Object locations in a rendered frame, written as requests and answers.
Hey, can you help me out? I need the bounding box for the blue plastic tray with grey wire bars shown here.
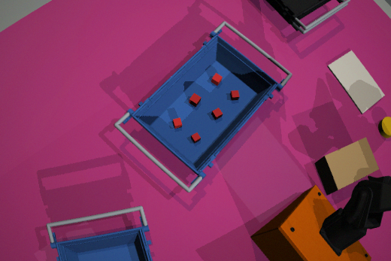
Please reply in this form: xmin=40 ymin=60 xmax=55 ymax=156
xmin=47 ymin=205 xmax=153 ymax=261

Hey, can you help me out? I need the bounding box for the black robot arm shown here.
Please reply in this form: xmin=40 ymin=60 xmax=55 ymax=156
xmin=319 ymin=176 xmax=391 ymax=256

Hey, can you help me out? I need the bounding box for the yellow short cylinder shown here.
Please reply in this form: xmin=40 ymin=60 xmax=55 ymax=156
xmin=378 ymin=117 xmax=391 ymax=138

